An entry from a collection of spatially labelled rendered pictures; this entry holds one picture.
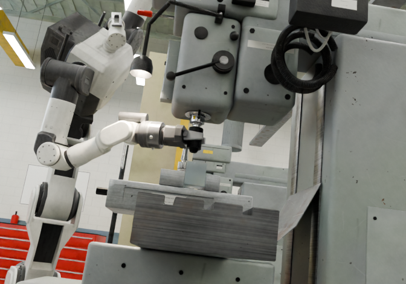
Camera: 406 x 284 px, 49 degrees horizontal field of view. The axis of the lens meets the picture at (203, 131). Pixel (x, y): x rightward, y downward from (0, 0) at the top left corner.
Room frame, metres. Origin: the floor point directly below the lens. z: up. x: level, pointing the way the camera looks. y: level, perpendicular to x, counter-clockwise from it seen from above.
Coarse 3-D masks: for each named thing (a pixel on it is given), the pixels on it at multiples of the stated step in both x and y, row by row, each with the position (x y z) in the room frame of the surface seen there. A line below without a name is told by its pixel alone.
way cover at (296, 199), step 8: (320, 184) 1.27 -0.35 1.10; (304, 192) 1.39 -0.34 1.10; (312, 192) 1.30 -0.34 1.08; (288, 200) 1.56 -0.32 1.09; (296, 200) 1.44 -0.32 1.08; (304, 200) 1.33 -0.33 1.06; (288, 208) 1.48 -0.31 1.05; (296, 208) 1.37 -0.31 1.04; (304, 208) 1.27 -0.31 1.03; (288, 216) 1.41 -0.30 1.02; (296, 216) 1.32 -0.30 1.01; (280, 224) 1.45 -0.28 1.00; (288, 224) 1.35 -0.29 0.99; (296, 224) 1.26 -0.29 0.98; (288, 232) 1.26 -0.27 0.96
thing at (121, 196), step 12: (120, 180) 1.08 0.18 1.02; (216, 180) 1.09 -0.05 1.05; (108, 192) 1.08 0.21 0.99; (120, 192) 1.08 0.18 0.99; (132, 192) 1.09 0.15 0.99; (156, 192) 1.09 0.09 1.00; (168, 192) 1.09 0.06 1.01; (180, 192) 1.09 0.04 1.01; (192, 192) 1.09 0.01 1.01; (204, 192) 1.09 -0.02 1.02; (216, 192) 1.09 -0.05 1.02; (108, 204) 1.08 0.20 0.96; (120, 204) 1.08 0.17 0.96; (132, 204) 1.08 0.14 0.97; (204, 204) 1.09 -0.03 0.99; (240, 204) 1.09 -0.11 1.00; (252, 204) 1.09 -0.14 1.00
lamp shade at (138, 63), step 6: (138, 60) 1.30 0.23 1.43; (144, 60) 1.31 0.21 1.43; (150, 60) 1.32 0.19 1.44; (132, 66) 1.31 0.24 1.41; (138, 66) 1.30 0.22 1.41; (144, 66) 1.31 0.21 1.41; (150, 66) 1.32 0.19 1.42; (132, 72) 1.36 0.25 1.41; (138, 72) 1.37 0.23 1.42; (144, 72) 1.37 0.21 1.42; (150, 72) 1.32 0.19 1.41; (144, 78) 1.37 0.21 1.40
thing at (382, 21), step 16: (288, 0) 1.31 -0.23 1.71; (288, 16) 1.31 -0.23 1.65; (368, 16) 1.33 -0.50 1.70; (384, 16) 1.33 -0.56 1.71; (400, 16) 1.33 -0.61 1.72; (240, 32) 1.33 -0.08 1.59; (336, 32) 1.32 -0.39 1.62; (368, 32) 1.32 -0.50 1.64; (384, 32) 1.33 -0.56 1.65; (400, 32) 1.33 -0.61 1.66; (304, 64) 1.45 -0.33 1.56
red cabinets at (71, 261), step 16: (0, 224) 5.85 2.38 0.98; (16, 224) 5.86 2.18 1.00; (0, 240) 5.85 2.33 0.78; (16, 240) 5.85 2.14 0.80; (80, 240) 5.79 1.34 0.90; (96, 240) 5.83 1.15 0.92; (0, 256) 5.86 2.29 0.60; (16, 256) 5.85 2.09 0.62; (64, 256) 5.80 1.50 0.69; (80, 256) 5.79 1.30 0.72; (0, 272) 5.85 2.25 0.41; (64, 272) 5.80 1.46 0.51; (80, 272) 5.79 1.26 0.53
